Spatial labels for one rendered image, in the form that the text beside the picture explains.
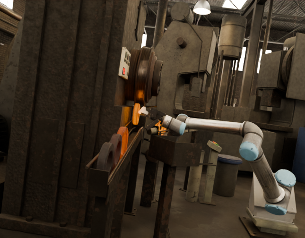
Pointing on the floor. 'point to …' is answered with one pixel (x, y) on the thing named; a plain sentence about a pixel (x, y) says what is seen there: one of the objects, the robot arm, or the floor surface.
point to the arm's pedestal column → (253, 232)
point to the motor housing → (148, 181)
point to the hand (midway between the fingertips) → (136, 111)
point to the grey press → (285, 96)
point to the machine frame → (65, 111)
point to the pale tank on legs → (229, 54)
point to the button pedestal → (214, 149)
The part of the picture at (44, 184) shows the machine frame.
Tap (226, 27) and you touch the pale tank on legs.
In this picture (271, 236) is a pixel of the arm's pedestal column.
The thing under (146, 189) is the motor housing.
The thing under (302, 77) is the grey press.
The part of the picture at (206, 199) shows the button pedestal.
